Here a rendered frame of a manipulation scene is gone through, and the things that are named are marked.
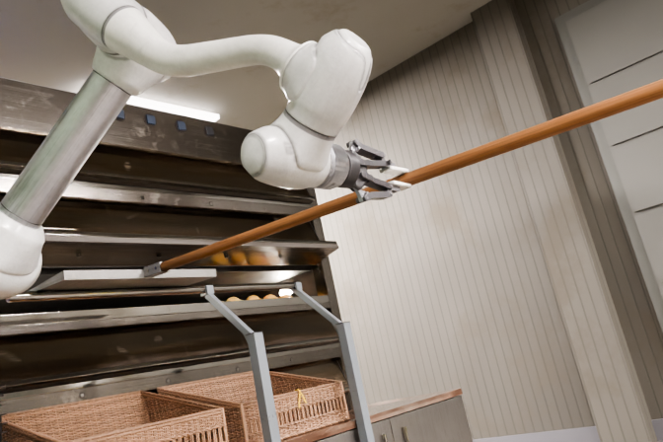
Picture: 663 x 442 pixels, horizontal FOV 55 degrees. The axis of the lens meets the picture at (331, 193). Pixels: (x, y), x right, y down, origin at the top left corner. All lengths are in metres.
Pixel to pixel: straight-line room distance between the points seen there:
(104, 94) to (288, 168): 0.59
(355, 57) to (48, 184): 0.80
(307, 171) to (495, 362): 3.89
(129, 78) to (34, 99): 1.32
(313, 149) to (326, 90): 0.10
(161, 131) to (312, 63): 2.06
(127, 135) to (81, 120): 1.43
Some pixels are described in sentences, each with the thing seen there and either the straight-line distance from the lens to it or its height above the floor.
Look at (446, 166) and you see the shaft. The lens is 1.33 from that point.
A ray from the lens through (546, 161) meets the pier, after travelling 4.54.
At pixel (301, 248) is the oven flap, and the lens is 3.19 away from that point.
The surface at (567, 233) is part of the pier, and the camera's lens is 4.44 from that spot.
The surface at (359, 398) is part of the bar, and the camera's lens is 2.56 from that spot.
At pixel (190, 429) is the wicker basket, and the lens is 2.16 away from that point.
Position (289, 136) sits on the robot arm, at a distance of 1.06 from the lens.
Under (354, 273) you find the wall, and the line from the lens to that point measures 5.54.
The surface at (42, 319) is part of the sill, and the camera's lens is 2.51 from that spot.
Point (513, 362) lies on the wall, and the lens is 4.80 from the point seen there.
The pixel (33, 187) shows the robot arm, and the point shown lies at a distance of 1.55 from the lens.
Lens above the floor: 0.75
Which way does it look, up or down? 16 degrees up
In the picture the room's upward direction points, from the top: 12 degrees counter-clockwise
